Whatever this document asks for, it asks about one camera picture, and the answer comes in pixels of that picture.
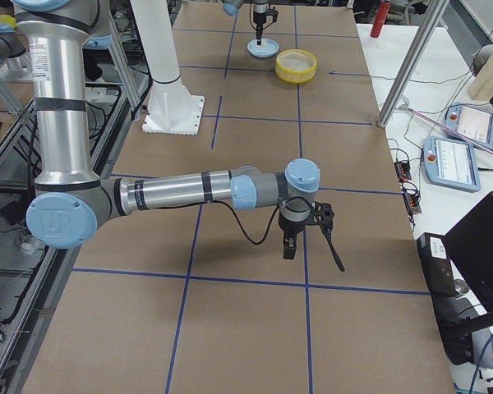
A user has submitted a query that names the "far teach pendant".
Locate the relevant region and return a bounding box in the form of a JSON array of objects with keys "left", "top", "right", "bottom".
[{"left": 445, "top": 103, "right": 493, "bottom": 148}]

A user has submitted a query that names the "yellow rimmed steamer basket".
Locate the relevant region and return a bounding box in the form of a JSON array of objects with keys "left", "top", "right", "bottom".
[{"left": 275, "top": 48, "right": 317, "bottom": 84}]

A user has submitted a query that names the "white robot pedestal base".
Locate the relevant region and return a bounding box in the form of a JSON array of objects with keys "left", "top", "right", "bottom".
[{"left": 129, "top": 0, "right": 206, "bottom": 136}]

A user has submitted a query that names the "black computer box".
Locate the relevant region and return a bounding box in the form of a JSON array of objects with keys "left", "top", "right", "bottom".
[{"left": 417, "top": 232, "right": 458, "bottom": 297}]

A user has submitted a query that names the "teach pendant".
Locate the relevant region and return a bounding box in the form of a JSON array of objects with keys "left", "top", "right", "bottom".
[
  {"left": 445, "top": 103, "right": 493, "bottom": 148},
  {"left": 422, "top": 136, "right": 481, "bottom": 192}
]

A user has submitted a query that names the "orange connector board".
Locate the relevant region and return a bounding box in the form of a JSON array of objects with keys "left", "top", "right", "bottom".
[{"left": 394, "top": 160, "right": 412, "bottom": 182}]

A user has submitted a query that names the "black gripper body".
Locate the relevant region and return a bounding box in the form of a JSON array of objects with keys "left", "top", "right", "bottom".
[
  {"left": 278, "top": 199, "right": 334, "bottom": 242},
  {"left": 252, "top": 2, "right": 279, "bottom": 25}
]

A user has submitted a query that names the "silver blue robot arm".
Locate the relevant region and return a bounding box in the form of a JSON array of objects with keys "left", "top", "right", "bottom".
[
  {"left": 222, "top": 0, "right": 279, "bottom": 46},
  {"left": 14, "top": 1, "right": 334, "bottom": 259}
]

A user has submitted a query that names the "near teach pendant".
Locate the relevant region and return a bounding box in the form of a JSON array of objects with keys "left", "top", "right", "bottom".
[{"left": 422, "top": 136, "right": 481, "bottom": 192}]

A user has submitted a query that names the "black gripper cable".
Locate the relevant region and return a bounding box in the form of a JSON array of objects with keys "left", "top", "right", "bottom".
[{"left": 207, "top": 195, "right": 317, "bottom": 246}]

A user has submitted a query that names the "red bottle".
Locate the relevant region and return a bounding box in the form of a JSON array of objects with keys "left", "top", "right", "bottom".
[{"left": 370, "top": 0, "right": 391, "bottom": 39}]

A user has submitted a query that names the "aluminium frame post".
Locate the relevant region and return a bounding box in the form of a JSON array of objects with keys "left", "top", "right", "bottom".
[{"left": 377, "top": 0, "right": 449, "bottom": 128}]

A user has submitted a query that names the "light blue plate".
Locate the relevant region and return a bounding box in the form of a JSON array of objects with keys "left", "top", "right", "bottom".
[{"left": 246, "top": 39, "right": 279, "bottom": 58}]

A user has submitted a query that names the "black monitor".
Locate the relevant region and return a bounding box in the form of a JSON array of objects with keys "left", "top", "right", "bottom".
[{"left": 443, "top": 191, "right": 493, "bottom": 312}]

